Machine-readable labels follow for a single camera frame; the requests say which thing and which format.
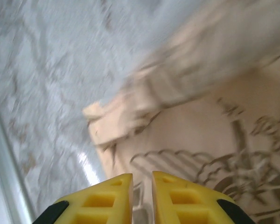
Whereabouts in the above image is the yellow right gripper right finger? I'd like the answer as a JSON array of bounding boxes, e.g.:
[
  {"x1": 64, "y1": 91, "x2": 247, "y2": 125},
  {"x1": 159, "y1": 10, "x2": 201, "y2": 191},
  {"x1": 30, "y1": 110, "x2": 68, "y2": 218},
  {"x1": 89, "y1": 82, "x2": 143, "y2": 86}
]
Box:
[{"x1": 152, "y1": 171, "x2": 257, "y2": 224}]

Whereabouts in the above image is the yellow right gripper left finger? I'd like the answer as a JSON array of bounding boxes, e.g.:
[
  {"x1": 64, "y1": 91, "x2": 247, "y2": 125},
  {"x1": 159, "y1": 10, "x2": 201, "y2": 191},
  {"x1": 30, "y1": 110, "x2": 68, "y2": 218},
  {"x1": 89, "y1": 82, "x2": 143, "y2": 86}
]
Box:
[{"x1": 34, "y1": 173, "x2": 134, "y2": 224}]

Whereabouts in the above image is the beige printed t-shirt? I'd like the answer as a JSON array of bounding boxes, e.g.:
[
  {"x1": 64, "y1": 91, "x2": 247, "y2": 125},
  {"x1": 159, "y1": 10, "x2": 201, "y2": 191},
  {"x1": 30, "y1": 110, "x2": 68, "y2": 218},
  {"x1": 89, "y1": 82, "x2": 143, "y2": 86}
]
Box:
[{"x1": 82, "y1": 0, "x2": 280, "y2": 224}]

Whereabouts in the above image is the aluminium table edge rail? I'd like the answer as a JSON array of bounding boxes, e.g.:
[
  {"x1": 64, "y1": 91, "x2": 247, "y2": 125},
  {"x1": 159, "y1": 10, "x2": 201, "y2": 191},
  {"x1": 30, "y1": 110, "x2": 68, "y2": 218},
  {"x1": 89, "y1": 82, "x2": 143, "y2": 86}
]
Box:
[{"x1": 0, "y1": 92, "x2": 39, "y2": 224}]

